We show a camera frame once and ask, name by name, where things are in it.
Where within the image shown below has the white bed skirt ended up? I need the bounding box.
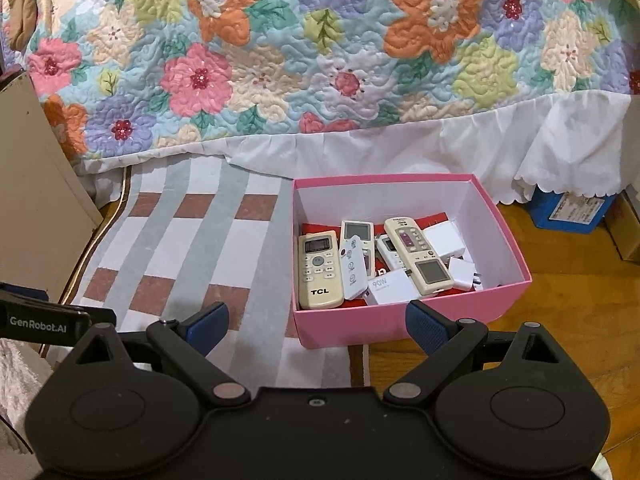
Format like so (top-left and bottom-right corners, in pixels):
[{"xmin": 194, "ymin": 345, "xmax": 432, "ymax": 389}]
[{"xmin": 74, "ymin": 90, "xmax": 639, "ymax": 204}]

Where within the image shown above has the floral quilted bedspread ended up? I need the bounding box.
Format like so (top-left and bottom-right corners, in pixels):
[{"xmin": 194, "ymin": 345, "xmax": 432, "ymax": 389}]
[{"xmin": 1, "ymin": 0, "xmax": 639, "ymax": 166}]

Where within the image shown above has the blue box under bed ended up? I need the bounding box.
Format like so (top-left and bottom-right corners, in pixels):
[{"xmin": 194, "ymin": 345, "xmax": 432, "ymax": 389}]
[{"xmin": 527, "ymin": 188, "xmax": 615, "ymax": 234}]

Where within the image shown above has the pink cardboard box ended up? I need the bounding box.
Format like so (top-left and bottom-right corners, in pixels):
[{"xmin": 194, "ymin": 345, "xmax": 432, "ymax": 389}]
[{"xmin": 292, "ymin": 174, "xmax": 532, "ymax": 349}]

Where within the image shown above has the white power adapter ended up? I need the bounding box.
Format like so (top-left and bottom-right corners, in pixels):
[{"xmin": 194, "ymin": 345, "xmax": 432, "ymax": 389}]
[{"xmin": 448, "ymin": 257, "xmax": 484, "ymax": 292}]

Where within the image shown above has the small white timer remote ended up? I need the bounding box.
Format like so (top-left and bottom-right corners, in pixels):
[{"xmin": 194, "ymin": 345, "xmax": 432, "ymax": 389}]
[{"xmin": 375, "ymin": 234, "xmax": 405, "ymax": 271}]

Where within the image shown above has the white 90W charger block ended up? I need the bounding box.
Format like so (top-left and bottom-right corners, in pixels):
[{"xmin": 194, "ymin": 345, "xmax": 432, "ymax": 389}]
[{"xmin": 363, "ymin": 269, "xmax": 420, "ymax": 306}]

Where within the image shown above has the cream remote with purple panel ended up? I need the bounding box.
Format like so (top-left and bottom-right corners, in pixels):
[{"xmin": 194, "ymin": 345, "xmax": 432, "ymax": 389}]
[{"xmin": 384, "ymin": 217, "xmax": 454, "ymax": 297}]

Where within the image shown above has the white remote with red button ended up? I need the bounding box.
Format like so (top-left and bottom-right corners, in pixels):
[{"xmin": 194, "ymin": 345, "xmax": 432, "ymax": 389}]
[{"xmin": 338, "ymin": 235, "xmax": 368, "ymax": 301}]

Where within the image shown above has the cream remote with large screen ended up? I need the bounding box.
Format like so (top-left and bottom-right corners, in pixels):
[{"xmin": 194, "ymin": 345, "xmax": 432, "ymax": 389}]
[{"xmin": 339, "ymin": 219, "xmax": 378, "ymax": 281}]

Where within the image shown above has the white square charger block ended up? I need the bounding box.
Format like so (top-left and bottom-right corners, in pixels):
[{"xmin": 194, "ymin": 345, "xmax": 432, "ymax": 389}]
[{"xmin": 423, "ymin": 221, "xmax": 466, "ymax": 263}]

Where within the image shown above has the striped checkered rug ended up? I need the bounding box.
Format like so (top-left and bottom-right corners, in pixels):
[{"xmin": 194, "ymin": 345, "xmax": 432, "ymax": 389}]
[{"xmin": 63, "ymin": 155, "xmax": 370, "ymax": 389}]

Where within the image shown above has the beige cabinet side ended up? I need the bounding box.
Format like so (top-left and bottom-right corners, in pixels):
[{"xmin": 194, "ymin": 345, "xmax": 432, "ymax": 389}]
[{"xmin": 0, "ymin": 72, "xmax": 102, "ymax": 301}]

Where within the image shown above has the cream TCL remote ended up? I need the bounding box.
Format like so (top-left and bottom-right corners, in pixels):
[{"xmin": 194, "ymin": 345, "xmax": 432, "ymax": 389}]
[{"xmin": 297, "ymin": 231, "xmax": 344, "ymax": 310}]

